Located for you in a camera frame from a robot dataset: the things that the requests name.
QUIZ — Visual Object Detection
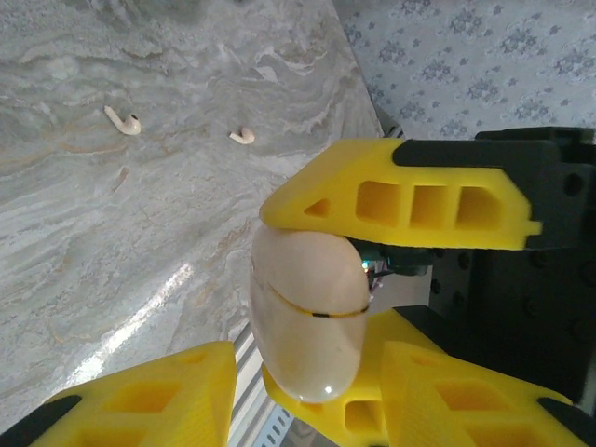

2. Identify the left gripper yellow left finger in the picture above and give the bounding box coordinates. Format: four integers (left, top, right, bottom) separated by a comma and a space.
0, 341, 237, 447

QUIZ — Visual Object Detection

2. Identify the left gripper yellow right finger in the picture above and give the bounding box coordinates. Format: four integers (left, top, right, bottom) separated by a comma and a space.
381, 342, 596, 447

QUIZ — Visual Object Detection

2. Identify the cream earbud charging case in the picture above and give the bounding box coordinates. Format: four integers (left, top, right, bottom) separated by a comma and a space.
249, 226, 372, 405

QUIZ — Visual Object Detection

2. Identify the aluminium base mounting beam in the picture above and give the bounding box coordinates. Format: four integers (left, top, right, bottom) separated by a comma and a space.
227, 320, 280, 447

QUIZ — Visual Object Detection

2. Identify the white slotted cable duct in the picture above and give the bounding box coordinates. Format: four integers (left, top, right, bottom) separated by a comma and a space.
258, 404, 308, 447

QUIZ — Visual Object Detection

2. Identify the aluminium table side rail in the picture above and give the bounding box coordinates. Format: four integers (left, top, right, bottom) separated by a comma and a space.
377, 109, 407, 141

